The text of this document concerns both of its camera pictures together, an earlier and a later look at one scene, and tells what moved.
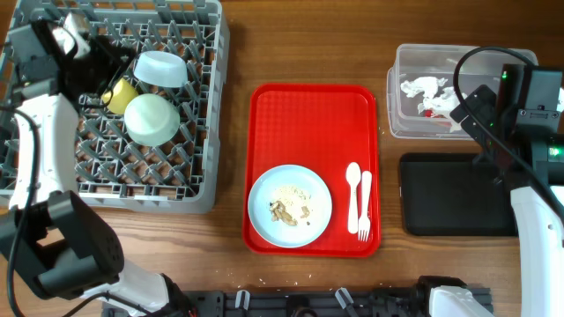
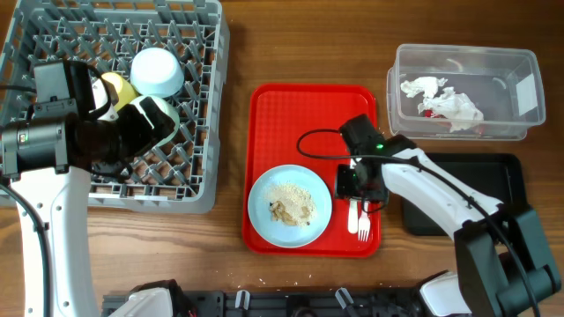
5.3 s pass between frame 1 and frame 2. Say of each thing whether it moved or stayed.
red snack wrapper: stayed
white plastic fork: stayed
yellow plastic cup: stayed
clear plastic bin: stayed
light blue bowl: moved
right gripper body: moved
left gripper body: moved
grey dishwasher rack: stayed
